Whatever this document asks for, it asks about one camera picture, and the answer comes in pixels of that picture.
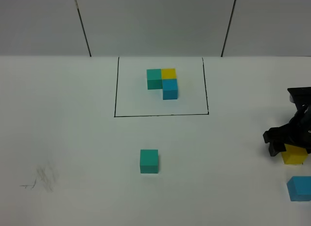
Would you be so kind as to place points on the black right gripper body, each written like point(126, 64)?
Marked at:
point(298, 129)

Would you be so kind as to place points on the blue template block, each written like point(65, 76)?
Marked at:
point(170, 89)

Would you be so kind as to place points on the yellow template block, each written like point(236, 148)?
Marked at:
point(168, 74)

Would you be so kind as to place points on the green template block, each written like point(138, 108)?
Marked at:
point(154, 79)

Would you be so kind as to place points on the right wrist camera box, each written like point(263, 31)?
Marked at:
point(300, 96)

